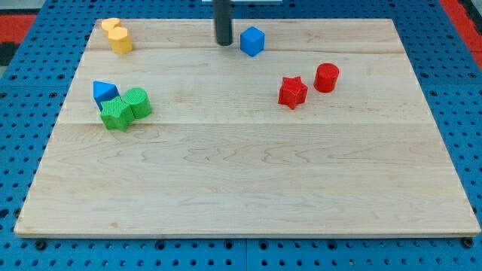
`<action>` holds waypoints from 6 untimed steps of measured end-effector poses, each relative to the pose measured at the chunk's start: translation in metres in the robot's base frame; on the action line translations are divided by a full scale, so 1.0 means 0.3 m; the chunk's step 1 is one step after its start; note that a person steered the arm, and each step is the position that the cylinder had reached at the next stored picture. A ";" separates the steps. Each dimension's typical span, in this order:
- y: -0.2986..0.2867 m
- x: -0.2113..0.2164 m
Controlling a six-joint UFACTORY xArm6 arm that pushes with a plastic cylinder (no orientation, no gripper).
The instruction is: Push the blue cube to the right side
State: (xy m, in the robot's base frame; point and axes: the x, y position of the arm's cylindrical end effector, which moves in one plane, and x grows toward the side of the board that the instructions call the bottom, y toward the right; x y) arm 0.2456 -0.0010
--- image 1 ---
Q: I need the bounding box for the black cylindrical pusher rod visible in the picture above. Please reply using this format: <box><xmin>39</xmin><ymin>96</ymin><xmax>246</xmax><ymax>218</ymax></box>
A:
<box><xmin>213</xmin><ymin>0</ymin><xmax>233</xmax><ymax>46</ymax></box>

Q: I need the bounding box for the blue cube block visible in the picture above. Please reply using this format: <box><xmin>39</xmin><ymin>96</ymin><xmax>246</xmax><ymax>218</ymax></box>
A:
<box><xmin>239</xmin><ymin>26</ymin><xmax>265</xmax><ymax>57</ymax></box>

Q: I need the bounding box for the yellow hexagon block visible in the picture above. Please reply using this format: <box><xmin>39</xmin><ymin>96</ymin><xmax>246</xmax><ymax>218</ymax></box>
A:
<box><xmin>108</xmin><ymin>26</ymin><xmax>133</xmax><ymax>54</ymax></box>

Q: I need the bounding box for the red star block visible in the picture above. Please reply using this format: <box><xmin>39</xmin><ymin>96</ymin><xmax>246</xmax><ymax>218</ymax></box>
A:
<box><xmin>278</xmin><ymin>76</ymin><xmax>308</xmax><ymax>110</ymax></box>

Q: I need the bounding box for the yellow heart block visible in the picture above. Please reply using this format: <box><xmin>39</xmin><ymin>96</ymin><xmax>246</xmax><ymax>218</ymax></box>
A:
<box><xmin>101</xmin><ymin>17</ymin><xmax>121</xmax><ymax>32</ymax></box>

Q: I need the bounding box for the red cylinder block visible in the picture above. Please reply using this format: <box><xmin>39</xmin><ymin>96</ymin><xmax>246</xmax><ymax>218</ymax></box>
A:
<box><xmin>313</xmin><ymin>63</ymin><xmax>340</xmax><ymax>93</ymax></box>

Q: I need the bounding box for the green cylinder block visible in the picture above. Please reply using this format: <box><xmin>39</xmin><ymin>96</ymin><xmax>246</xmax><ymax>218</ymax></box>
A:
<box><xmin>124</xmin><ymin>87</ymin><xmax>152</xmax><ymax>119</ymax></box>

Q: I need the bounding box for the wooden board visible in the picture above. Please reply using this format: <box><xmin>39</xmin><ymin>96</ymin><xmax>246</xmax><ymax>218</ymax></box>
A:
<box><xmin>14</xmin><ymin>19</ymin><xmax>480</xmax><ymax>239</ymax></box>

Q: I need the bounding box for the blue triangle block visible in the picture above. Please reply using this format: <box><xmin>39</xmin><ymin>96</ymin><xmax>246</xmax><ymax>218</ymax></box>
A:
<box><xmin>93</xmin><ymin>81</ymin><xmax>120</xmax><ymax>111</ymax></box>

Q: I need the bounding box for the green star block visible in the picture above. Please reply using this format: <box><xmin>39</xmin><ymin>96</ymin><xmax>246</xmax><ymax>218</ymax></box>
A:
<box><xmin>101</xmin><ymin>96</ymin><xmax>135</xmax><ymax>132</ymax></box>

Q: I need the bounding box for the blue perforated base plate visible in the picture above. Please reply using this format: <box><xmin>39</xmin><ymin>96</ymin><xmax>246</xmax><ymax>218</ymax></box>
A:
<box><xmin>1</xmin><ymin>1</ymin><xmax>481</xmax><ymax>270</ymax></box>

